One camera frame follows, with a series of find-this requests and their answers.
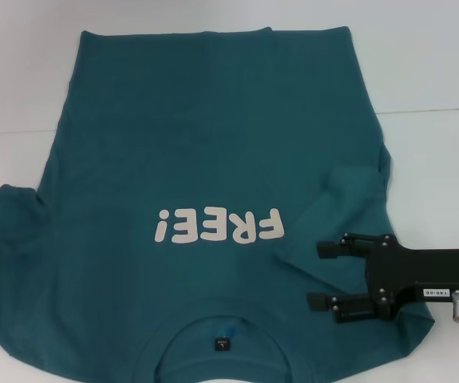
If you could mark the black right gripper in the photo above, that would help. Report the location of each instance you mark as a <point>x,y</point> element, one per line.
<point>420,275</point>

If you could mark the teal T-shirt with FREE print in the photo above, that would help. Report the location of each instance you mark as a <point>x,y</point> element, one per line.
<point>213,139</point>

